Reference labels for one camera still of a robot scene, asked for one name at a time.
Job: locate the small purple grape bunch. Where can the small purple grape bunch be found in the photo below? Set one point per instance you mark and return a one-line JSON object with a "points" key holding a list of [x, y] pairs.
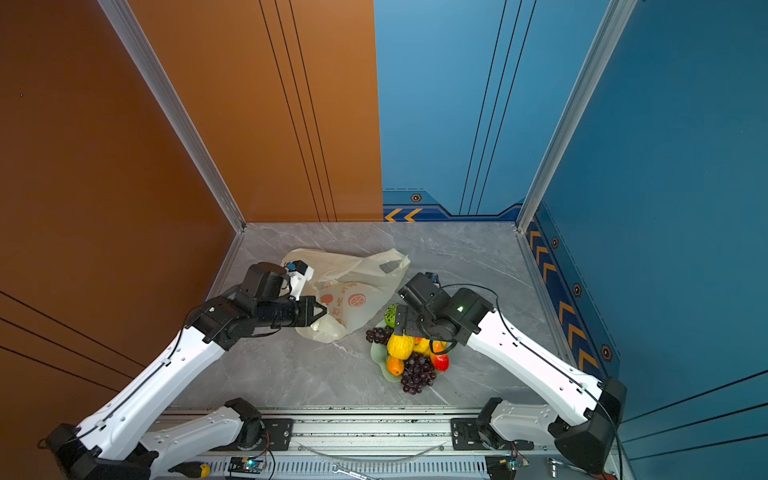
{"points": [[379, 335]]}

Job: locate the aluminium front rail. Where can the aluminium front rail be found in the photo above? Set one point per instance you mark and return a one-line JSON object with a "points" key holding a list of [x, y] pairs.
{"points": [[407, 442]]}

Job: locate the translucent plastic bag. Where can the translucent plastic bag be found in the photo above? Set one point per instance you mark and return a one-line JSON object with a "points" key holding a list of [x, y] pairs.
{"points": [[353, 289]]}

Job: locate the light green fruit plate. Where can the light green fruit plate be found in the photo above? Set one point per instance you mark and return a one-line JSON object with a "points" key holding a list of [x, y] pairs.
{"points": [[379, 355]]}

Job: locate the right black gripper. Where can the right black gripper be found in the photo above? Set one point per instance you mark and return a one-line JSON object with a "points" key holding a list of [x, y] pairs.
{"points": [[408, 327]]}

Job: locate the small orange mango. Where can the small orange mango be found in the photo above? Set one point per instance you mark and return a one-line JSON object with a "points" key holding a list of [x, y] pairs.
{"points": [[395, 366]]}

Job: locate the red yellow mango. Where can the red yellow mango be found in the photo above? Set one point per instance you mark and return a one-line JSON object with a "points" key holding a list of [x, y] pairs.
{"points": [[440, 363]]}

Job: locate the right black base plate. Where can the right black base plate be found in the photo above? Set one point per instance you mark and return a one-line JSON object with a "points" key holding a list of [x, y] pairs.
{"points": [[472, 434]]}

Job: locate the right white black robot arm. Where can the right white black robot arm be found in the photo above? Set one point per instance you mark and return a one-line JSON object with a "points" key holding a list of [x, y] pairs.
{"points": [[580, 414]]}

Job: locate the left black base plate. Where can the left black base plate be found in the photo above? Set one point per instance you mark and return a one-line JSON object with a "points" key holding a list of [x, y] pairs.
{"points": [[275, 435]]}

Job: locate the yellow banana bunch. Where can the yellow banana bunch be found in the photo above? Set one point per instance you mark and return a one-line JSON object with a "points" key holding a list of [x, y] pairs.
{"points": [[421, 346]]}

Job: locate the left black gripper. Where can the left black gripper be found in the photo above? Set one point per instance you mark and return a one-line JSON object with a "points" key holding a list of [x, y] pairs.
{"points": [[310, 317]]}

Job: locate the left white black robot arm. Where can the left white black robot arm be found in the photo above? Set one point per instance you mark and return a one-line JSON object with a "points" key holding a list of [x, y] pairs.
{"points": [[116, 441]]}

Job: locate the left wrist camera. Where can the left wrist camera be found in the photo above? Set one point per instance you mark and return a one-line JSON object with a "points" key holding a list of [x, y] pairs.
{"points": [[299, 274]]}

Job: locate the silver wrench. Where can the silver wrench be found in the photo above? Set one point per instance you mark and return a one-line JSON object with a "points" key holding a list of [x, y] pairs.
{"points": [[339, 469]]}

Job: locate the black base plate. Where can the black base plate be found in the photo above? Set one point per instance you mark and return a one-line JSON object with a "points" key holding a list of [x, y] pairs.
{"points": [[472, 434], [275, 435]]}

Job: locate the yellow black screwdriver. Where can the yellow black screwdriver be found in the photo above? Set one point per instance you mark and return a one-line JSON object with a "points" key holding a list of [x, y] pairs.
{"points": [[192, 469]]}

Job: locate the yellow ribbed fruit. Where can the yellow ribbed fruit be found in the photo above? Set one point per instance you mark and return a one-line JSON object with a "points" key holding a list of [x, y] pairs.
{"points": [[400, 347]]}

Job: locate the green custard apple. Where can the green custard apple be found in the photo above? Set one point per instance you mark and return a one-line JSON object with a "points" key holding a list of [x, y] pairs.
{"points": [[390, 316]]}

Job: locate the large purple grape bunch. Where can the large purple grape bunch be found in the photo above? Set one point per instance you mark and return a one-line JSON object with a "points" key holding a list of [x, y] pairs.
{"points": [[418, 374]]}

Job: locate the left green circuit board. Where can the left green circuit board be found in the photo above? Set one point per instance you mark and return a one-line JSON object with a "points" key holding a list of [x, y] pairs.
{"points": [[249, 465]]}

